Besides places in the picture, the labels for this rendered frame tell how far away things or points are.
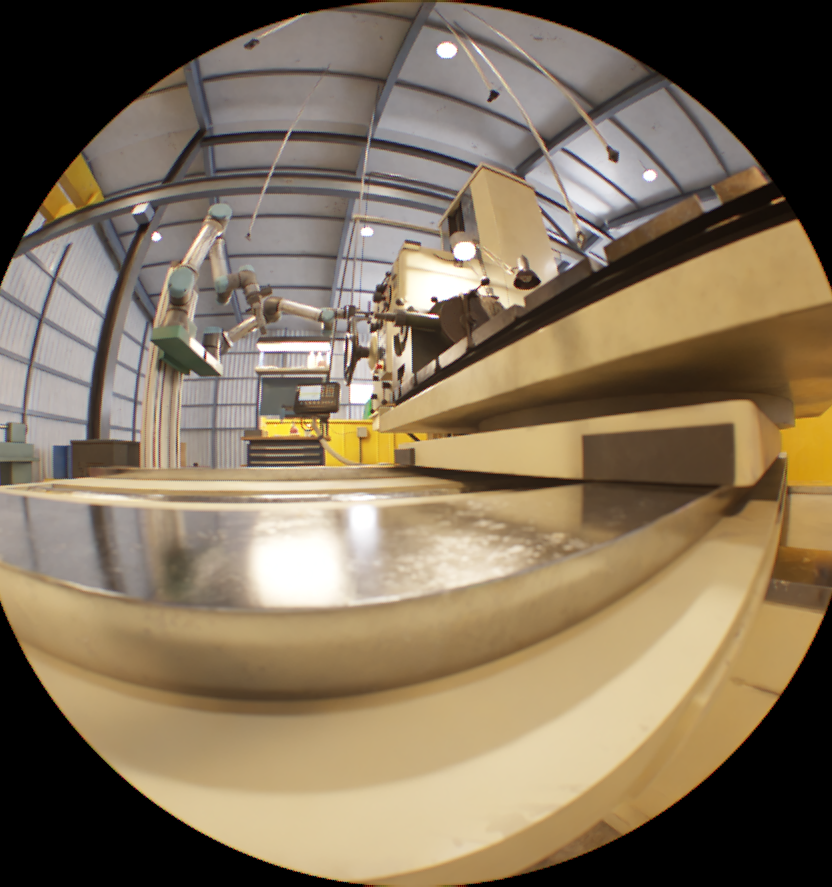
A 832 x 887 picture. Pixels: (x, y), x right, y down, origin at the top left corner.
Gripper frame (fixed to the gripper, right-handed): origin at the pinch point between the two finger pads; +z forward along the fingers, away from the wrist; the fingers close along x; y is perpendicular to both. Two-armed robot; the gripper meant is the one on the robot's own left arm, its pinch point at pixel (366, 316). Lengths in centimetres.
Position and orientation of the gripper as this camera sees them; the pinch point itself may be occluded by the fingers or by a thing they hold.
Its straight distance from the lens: 209.8
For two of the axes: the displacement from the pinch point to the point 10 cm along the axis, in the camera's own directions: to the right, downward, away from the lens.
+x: 0.2, 10.0, -0.3
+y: -3.3, 0.4, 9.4
